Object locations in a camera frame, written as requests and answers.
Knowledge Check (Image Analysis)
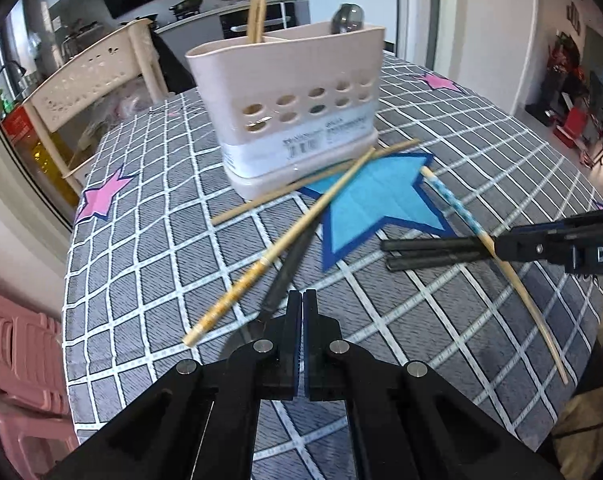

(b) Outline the dark metal spoon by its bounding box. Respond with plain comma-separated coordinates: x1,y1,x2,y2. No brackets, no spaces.
331,3,364,35

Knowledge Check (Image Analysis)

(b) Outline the kitchen counter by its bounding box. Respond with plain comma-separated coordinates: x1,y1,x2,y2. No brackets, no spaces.
116,0,310,36

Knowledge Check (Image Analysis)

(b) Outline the patterned bamboo chopstick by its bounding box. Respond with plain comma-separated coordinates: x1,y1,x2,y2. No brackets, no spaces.
182,148,376,348

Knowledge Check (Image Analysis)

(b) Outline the blue dotted chopstick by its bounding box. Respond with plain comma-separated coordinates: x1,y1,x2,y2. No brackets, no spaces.
420,166,568,385

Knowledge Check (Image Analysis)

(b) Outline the black chopstick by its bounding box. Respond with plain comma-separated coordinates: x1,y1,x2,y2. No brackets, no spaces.
381,236,487,252
385,250,491,272

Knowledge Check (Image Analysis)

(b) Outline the grey checked tablecloth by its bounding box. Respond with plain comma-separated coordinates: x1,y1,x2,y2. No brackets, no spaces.
63,56,603,448

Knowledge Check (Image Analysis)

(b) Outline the plain wooden chopstick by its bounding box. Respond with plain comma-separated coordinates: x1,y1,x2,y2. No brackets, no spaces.
212,139,421,226

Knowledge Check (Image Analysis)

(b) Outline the blue star sticker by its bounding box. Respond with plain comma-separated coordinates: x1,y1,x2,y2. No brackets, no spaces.
321,152,454,271

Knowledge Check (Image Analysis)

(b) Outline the pink plastic stool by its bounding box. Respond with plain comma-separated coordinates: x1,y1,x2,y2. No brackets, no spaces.
0,295,78,479

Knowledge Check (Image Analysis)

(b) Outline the beige utensil holder caddy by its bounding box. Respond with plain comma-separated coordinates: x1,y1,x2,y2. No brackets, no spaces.
186,22,385,200

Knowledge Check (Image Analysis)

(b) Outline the white perforated chair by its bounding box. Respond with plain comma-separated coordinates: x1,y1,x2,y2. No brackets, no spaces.
23,18,168,194

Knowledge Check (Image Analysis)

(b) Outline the built-in black oven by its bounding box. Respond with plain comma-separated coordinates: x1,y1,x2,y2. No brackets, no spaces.
218,0,298,40

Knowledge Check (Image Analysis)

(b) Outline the chopstick standing in caddy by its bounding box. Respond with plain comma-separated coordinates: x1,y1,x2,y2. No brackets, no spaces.
246,0,259,44

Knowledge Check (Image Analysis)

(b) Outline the black handled utensil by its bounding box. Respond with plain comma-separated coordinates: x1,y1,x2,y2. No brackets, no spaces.
218,219,323,361

